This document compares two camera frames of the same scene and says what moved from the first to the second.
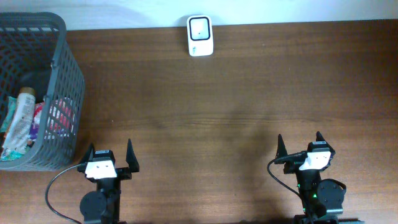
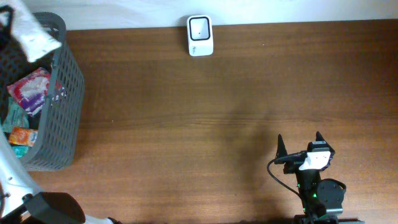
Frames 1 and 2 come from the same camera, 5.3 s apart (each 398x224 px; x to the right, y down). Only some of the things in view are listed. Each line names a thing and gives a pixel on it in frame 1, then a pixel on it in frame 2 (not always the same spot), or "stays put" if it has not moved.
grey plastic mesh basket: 36,51 stays put
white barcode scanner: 200,35 stays put
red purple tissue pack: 61,119 -> 30,92
